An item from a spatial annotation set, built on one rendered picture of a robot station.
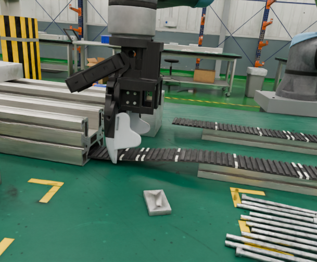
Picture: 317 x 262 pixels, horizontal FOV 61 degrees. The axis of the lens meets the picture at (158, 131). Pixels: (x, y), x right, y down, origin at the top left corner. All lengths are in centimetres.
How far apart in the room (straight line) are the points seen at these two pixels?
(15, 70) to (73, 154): 41
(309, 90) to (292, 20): 753
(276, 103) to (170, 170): 62
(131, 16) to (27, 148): 29
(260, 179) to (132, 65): 29
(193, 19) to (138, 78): 773
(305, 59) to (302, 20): 760
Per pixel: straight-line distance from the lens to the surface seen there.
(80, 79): 47
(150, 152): 49
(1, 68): 80
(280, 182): 50
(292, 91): 108
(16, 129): 53
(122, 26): 42
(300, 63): 109
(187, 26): 818
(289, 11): 856
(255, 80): 557
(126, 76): 45
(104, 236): 34
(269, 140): 66
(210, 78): 542
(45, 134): 50
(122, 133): 45
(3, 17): 391
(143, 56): 43
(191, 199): 41
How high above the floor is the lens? 101
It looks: 20 degrees down
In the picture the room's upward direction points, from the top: 5 degrees clockwise
